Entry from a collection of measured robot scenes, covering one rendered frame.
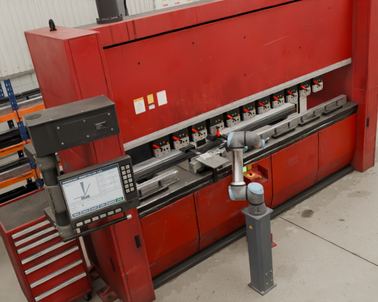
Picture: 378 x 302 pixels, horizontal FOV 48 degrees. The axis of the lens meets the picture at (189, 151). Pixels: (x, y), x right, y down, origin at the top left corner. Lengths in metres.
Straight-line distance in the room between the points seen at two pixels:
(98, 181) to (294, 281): 2.07
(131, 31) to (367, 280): 2.80
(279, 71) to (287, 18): 0.50
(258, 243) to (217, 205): 0.69
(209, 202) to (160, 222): 0.53
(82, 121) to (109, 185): 0.44
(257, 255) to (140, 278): 0.98
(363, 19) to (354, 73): 0.60
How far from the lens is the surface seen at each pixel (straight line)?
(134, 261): 3.58
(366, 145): 5.48
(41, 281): 3.74
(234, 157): 3.30
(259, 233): 3.46
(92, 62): 2.90
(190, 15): 3.50
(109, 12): 3.24
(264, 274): 3.73
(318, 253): 4.27
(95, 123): 2.53
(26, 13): 7.45
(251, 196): 3.31
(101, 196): 2.69
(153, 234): 3.69
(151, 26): 3.31
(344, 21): 5.00
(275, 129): 4.47
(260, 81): 4.13
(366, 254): 4.30
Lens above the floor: 2.68
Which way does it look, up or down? 25 degrees down
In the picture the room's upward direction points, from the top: 8 degrees counter-clockwise
